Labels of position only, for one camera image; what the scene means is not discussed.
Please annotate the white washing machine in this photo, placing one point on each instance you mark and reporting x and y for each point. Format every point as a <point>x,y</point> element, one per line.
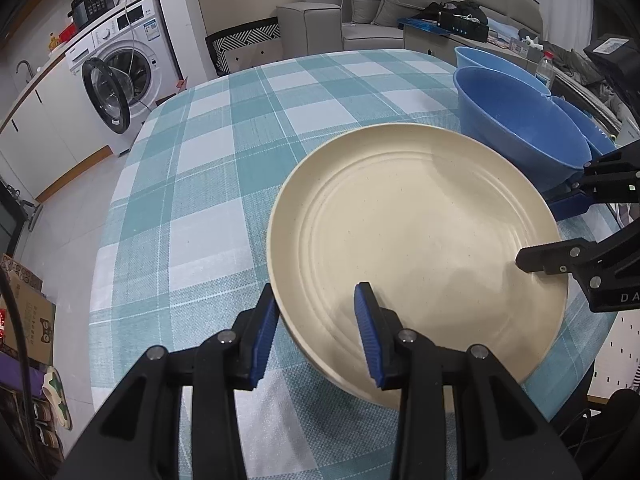
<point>145,45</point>

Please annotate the red cardboard box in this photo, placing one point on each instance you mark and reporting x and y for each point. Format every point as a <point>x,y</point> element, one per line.
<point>181,84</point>

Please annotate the beige side cabinet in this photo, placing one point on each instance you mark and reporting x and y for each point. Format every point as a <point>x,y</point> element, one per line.
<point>425,42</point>

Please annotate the teal checked tablecloth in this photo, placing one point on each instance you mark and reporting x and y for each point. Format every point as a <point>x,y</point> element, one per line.
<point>200,210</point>

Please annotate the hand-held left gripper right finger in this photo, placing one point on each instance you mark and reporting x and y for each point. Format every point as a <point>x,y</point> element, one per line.
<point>370,340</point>

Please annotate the black box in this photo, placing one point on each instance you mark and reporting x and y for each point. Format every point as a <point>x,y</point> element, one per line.
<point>462,25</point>

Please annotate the black pressure cooker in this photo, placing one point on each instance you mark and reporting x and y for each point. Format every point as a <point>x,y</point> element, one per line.
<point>92,2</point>

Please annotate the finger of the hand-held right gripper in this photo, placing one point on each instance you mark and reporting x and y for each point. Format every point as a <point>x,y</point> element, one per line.
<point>542,259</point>
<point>570,205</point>

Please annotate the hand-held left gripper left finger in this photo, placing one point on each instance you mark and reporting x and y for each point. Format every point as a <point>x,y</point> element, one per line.
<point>265,340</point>

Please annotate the red yellow packet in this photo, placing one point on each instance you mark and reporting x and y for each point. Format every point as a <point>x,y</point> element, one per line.
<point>59,39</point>

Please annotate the blue bowl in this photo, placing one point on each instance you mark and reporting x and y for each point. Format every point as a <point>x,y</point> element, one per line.
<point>515,125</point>
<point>500,60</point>
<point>590,130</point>

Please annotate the clear water bottle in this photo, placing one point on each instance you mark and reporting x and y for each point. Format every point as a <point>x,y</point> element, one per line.
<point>546,72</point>

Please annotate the white kitchen cabinet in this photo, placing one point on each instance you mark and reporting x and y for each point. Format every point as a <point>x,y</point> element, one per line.
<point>35,125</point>

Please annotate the green slipper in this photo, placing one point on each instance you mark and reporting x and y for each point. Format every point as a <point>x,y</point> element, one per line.
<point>56,392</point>

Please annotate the metal faucet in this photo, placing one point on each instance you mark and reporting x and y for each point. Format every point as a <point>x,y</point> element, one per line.
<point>24,66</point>

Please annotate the dark green jacket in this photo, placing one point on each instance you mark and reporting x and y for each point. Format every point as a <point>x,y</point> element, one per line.
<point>575,62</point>

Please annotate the black clothing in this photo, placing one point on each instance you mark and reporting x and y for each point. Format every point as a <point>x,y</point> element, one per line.
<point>460,7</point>

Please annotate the black bag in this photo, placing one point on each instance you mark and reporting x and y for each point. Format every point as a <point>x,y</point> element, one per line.
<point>615,60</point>

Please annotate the brown cardboard box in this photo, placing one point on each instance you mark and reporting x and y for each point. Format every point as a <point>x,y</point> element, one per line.
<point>35,320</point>

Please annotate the white pegboard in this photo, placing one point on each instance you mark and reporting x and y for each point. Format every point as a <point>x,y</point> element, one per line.
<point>622,345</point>

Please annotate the grey sofa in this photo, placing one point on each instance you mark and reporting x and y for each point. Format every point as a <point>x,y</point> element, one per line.
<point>310,25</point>

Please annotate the purple item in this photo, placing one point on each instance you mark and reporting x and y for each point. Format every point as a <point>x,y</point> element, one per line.
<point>15,375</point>

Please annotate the blue packet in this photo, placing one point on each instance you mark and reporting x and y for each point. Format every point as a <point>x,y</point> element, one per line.
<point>420,25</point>

